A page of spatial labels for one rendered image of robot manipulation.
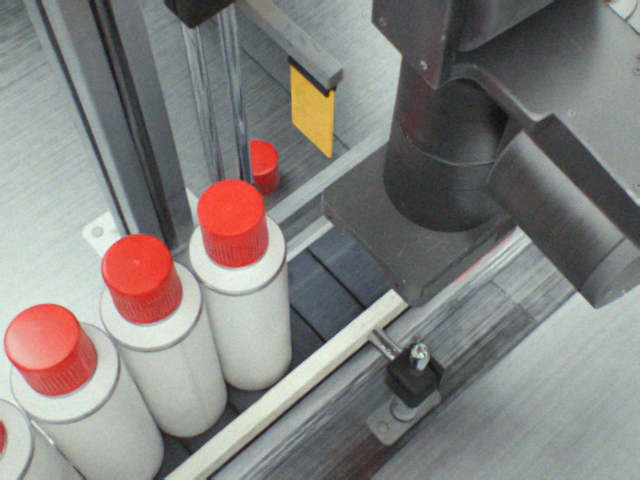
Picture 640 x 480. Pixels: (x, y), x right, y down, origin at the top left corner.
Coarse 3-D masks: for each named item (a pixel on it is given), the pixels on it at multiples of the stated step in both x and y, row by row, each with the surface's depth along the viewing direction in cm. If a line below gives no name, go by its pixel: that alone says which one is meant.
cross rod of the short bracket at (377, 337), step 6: (372, 330) 59; (378, 330) 59; (372, 336) 59; (378, 336) 59; (384, 336) 59; (372, 342) 59; (378, 342) 59; (384, 342) 59; (390, 342) 59; (378, 348) 59; (384, 348) 59; (390, 348) 59; (396, 348) 59; (384, 354) 59; (390, 354) 59; (396, 354) 59; (390, 360) 59
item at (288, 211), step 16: (384, 128) 61; (368, 144) 60; (384, 144) 60; (336, 160) 59; (352, 160) 59; (320, 176) 59; (336, 176) 59; (304, 192) 58; (320, 192) 58; (272, 208) 58; (288, 208) 58; (304, 208) 58; (288, 224) 58
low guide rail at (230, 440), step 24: (384, 312) 59; (336, 336) 59; (360, 336) 59; (312, 360) 58; (336, 360) 58; (288, 384) 57; (312, 384) 58; (264, 408) 56; (240, 432) 56; (192, 456) 55; (216, 456) 55
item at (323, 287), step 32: (320, 256) 65; (352, 256) 65; (320, 288) 64; (352, 288) 64; (384, 288) 64; (320, 320) 63; (352, 320) 63; (320, 384) 64; (224, 416) 60; (192, 448) 59
